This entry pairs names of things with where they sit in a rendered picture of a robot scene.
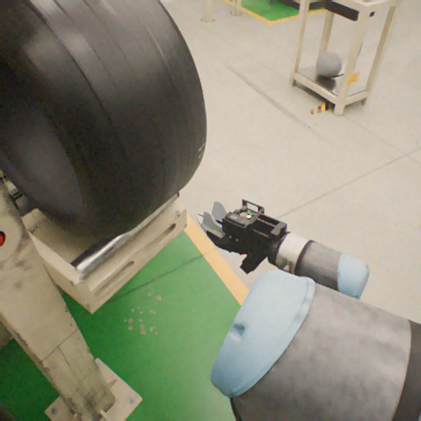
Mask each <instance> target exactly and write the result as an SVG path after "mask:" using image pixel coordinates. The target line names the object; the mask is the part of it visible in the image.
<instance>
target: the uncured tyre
mask: <svg viewBox="0 0 421 421"><path fill-rule="evenodd" d="M205 140H207V116H206V103H205V98H204V91H202V87H201V81H200V77H199V74H198V70H197V66H196V63H195V61H194V58H193V56H192V53H191V50H190V48H189V46H187V43H186V41H185V39H184V38H183V35H182V32H181V30H180V29H179V28H178V25H177V24H176V22H175V20H173V18H172V17H171V15H170V14H169V12H168V11H167V9H166V8H165V7H164V5H163V4H162V2H161V1H160V0H0V169H1V170H2V172H3V173H4V174H5V175H6V176H7V178H8V179H9V180H10V181H11V182H12V183H13V186H14V187H15V188H17V189H18V190H19V191H20V192H21V193H22V194H23V195H24V196H25V197H26V198H27V200H28V201H29V202H30V203H31V204H33V205H34V206H35V207H36V208H37V209H39V210H40V211H41V212H42V214H43V215H45V216H46V217H47V218H50V219H51V220H52V221H53V222H54V223H56V224H58V225H59V226H61V228H62V229H65V230H67V231H69V232H71V233H73V234H77V235H80V236H85V237H95V238H116V237H117V236H121V235H123V234H126V233H128V232H130V231H132V230H134V229H135V228H136V227H137V226H138V225H139V224H140V223H141V222H143V221H144V220H145V219H146V218H149V217H150V216H151V215H153V213H154V212H155V211H156V210H158V209H159V208H160V207H161V206H163V205H164V204H165V203H166V202H167V201H169V199H170V198H171V197H173V196H174V195H176V194H177V193H178V192H180V191H181V190H182V189H184V187H185V186H186V185H187V184H188V182H190V181H191V180H192V178H193V176H194V174H195V172H196V171H197V169H198V167H199V165H200V163H201V159H202V156H204V154H205V150H206V144H205V150H204V154H202V155H201V157H200V159H199V160H198V161H197V156H198V147H200V145H201V144H202V142H204V141H205ZM169 155H171V156H170V157H169V158H168V159H166V160H165V162H163V163H162V164H159V165H158V166H156V165H157V164H158V163H159V162H162V161H163V159H165V158H166V157H167V156H169ZM154 166H156V167H155V168H154V169H152V168H153V167H154ZM150 169H152V170H151V171H150V172H149V173H148V174H146V175H145V176H144V173H145V172H146V171H149V170H150Z"/></svg>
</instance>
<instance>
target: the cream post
mask: <svg viewBox="0 0 421 421"><path fill-rule="evenodd" d="M0 235H1V236H3V243H2V244H1V245H0V321H1V322H2V323H3V325H4V326H5V327H6V328H7V329H8V330H9V331H10V332H11V334H12V335H13V337H14V339H15V340H17V341H18V343H19V344H20V345H21V347H22V348H23V349H24V351H25V352H26V353H27V354H28V356H29V357H30V358H32V359H33V360H34V361H35V364H36V366H37V367H38V368H39V370H40V371H41V372H42V373H43V374H44V375H45V376H46V378H47V379H48V380H49V382H50V383H51V384H52V385H53V387H54V388H55V389H56V392H57V393H58V394H60V395H61V396H62V397H63V399H64V400H65V401H66V402H67V405H68V406H69V407H70V408H71V410H72V411H73V412H75V413H77V414H78V415H79V417H80V419H81V420H82V421H100V420H101V419H102V414H101V413H100V411H101V410H103V411H104V412H105V413H107V412H108V411H109V410H110V409H111V408H112V407H113V405H114V404H115V401H116V400H115V398H114V396H113V393H112V392H111V390H110V388H109V385H108V383H107V382H106V380H105V379H104V377H102V373H101V371H100V370H99V367H98V365H97V363H96V362H95V359H94V357H93V355H92V354H91V353H90V352H89V348H88V346H87V344H86V342H85V340H84V338H83V336H82V334H81V332H80V330H79V328H78V326H77V325H76V323H75V321H74V319H73V317H72V315H71V313H70V312H69V310H68V308H67V305H66V303H65V301H64V299H63V297H62V296H61V294H60V292H59V291H58V288H57V286H56V285H55V283H54V282H53V279H52V277H51V276H50V274H49V272H48V271H47V270H46V268H45V265H44V263H43V261H42V259H41V258H40V253H39V250H38V249H37V247H36V246H35V243H34V241H32V238H31V236H30V234H29V232H28V230H27V229H26V227H25V224H24V222H23V220H22V218H21V216H20V214H19V211H18V210H17V209H16V208H15V206H14V204H13V202H12V199H11V197H10V195H9V193H8V192H7V189H6V188H5V187H4V186H3V183H2V180H0Z"/></svg>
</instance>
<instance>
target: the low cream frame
mask: <svg viewBox="0 0 421 421"><path fill-rule="evenodd" d="M309 3H310V0H301V1H300V8H299V14H298V24H297V30H296V36H295V41H294V53H293V58H292V65H291V70H290V76H289V85H290V86H296V81H298V82H300V83H301V84H304V85H305V86H307V87H308V88H310V89H312V91H314V92H317V93H318V94H319V95H321V96H323V97H324V98H326V99H328V100H330V101H332V102H333V103H335V104H336V106H335V112H334V114H335V115H337V116H339V115H341V114H342V112H343V109H345V106H346V105H348V104H349V103H352V102H354V101H356V100H360V99H362V100H361V103H362V104H363V105H364V106H365V105H368V103H369V100H370V98H371V95H372V91H373V90H374V89H373V87H375V85H376V82H377V78H378V75H379V71H380V68H381V65H382V61H383V58H384V55H385V52H386V48H387V45H388V42H389V39H390V37H391V35H392V31H393V28H394V25H395V23H396V18H397V16H398V12H399V10H400V5H401V3H402V0H379V1H374V0H326V1H325V6H324V9H326V10H327V12H326V20H325V25H324V29H323V34H322V41H321V45H320V50H319V54H318V58H317V59H316V64H313V65H311V66H308V67H303V68H299V69H298V66H299V60H300V55H301V50H302V44H303V40H304V35H305V29H306V24H307V18H308V8H309ZM387 7H389V11H388V13H387V17H386V22H385V25H384V27H383V31H382V36H381V38H380V41H379V45H378V48H377V52H376V56H374V59H373V62H372V67H371V70H370V72H369V76H368V81H367V84H366V86H364V85H362V84H360V83H358V82H357V81H358V78H359V76H360V72H361V70H360V71H356V72H354V69H355V65H356V62H357V58H358V55H359V52H361V50H360V49H362V45H363V37H364V34H365V30H366V27H367V23H368V18H369V17H373V15H374V12H375V11H376V10H381V9H384V8H387ZM335 14H338V15H340V16H342V17H344V18H346V19H349V20H351V21H357V24H356V27H355V30H354V37H353V40H352V44H351V48H350V51H349V57H348V60H347V64H346V67H345V70H344V72H343V73H340V71H341V68H342V59H341V57H340V55H339V54H338V53H335V52H332V51H327V46H328V42H329V38H330V34H331V27H332V26H333V22H334V19H335Z"/></svg>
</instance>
